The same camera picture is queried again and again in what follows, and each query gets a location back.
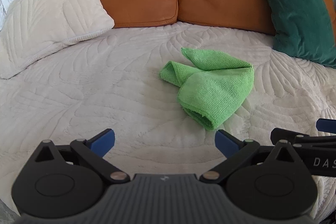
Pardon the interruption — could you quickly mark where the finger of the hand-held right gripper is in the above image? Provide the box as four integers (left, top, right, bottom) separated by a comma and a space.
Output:
316, 118, 336, 133
270, 128, 336, 151

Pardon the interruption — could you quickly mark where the dark green velvet pillow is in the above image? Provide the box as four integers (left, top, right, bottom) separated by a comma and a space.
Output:
256, 0, 336, 68

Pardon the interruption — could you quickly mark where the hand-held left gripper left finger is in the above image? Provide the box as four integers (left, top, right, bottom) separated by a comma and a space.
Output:
34, 129, 130, 184

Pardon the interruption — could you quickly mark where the green microfiber towel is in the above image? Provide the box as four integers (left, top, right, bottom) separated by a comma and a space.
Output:
160, 47, 255, 131

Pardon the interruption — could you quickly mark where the white quilted pillow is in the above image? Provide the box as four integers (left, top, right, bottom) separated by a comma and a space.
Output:
0, 0, 115, 79

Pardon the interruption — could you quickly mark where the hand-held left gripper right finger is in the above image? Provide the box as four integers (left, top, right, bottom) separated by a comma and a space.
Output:
201, 130, 302, 184

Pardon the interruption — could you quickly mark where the white quilted blanket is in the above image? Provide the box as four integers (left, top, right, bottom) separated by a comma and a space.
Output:
0, 21, 336, 215

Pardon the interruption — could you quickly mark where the white crumpled cloth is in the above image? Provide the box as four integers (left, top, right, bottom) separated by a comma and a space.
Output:
0, 0, 14, 28

